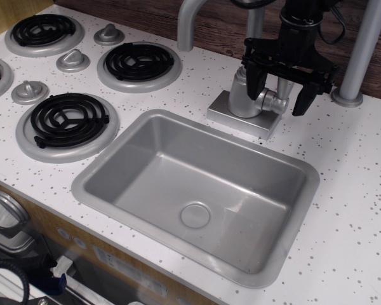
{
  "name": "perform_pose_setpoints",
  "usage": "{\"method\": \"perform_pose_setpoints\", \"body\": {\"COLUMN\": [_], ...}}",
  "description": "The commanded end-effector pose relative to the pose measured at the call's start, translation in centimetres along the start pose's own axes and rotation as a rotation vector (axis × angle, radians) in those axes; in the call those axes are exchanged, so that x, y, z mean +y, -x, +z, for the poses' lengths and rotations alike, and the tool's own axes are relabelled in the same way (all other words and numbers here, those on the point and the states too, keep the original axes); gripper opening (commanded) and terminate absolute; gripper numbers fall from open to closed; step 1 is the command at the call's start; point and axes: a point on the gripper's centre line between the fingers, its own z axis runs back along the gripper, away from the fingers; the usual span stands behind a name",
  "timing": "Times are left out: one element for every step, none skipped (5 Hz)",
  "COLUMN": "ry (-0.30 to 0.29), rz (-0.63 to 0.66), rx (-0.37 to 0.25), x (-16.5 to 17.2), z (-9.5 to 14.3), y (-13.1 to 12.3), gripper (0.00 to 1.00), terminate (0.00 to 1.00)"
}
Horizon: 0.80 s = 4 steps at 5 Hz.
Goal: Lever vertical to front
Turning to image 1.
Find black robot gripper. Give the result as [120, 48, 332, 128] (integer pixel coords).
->
[243, 12, 340, 116]

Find grey toy sink basin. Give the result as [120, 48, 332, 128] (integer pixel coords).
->
[72, 110, 320, 288]

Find silver toy faucet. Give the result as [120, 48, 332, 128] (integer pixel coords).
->
[177, 0, 281, 140]

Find silver oven dial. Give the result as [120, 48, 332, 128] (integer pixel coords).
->
[0, 191, 29, 238]

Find back left black burner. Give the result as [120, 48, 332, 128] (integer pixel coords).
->
[4, 14, 84, 58]

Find silver stove knob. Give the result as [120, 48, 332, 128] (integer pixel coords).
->
[56, 49, 90, 73]
[93, 24, 125, 46]
[11, 81, 49, 105]

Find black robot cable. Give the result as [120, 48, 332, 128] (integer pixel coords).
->
[317, 6, 347, 45]

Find silver stove knob middle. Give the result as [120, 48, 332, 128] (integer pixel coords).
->
[56, 49, 90, 73]

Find black braided cable lower left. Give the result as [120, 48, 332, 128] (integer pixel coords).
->
[0, 257, 32, 301]

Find back right black burner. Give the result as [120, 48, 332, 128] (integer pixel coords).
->
[97, 42, 182, 93]

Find blue black clamp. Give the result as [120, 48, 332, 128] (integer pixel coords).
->
[34, 254, 67, 295]

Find front right black burner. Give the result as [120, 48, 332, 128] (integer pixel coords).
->
[16, 93, 119, 164]

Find silver stove knob lower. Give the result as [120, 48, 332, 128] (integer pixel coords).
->
[11, 81, 49, 105]

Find grey vertical support pole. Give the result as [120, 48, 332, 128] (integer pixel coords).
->
[331, 0, 381, 108]

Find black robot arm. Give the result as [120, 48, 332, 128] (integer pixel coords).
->
[242, 1, 340, 116]

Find silver stove knob top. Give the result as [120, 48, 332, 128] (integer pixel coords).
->
[93, 24, 125, 46]

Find silver faucet lever handle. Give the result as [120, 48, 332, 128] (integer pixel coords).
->
[255, 78, 295, 115]

